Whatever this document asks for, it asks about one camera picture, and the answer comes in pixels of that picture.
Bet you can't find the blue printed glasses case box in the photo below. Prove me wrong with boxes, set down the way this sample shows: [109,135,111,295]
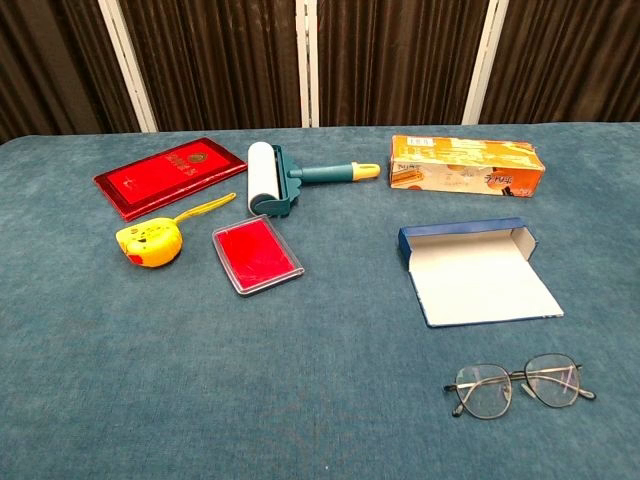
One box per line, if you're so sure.
[397,216,566,329]

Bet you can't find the metal frame eyeglasses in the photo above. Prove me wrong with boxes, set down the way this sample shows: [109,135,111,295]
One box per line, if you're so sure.
[442,352,597,419]

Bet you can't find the red ink pad clear case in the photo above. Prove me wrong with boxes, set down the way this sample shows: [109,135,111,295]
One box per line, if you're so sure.
[210,213,306,297]

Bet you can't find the teal lint roller yellow tip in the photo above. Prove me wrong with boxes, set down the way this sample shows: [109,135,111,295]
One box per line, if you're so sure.
[246,141,382,219]

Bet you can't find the teal velvet table cloth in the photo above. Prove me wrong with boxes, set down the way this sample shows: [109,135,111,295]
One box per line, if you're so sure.
[0,121,640,480]

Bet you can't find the orange long cardboard box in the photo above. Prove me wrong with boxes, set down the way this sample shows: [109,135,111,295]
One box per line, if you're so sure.
[388,133,546,199]

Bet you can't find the red booklet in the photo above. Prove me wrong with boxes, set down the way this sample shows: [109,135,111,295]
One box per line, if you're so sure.
[92,136,249,223]

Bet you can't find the yellow tape measure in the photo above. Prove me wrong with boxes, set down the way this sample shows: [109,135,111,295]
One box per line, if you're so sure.
[114,191,238,269]

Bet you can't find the brown pleated curtain panel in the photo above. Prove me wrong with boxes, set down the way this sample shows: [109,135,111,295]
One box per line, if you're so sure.
[317,0,491,128]
[118,0,303,133]
[479,0,640,126]
[0,0,141,146]

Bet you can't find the white screen frame post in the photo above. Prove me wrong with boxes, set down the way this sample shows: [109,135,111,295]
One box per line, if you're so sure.
[460,0,511,126]
[97,0,160,134]
[294,0,321,129]

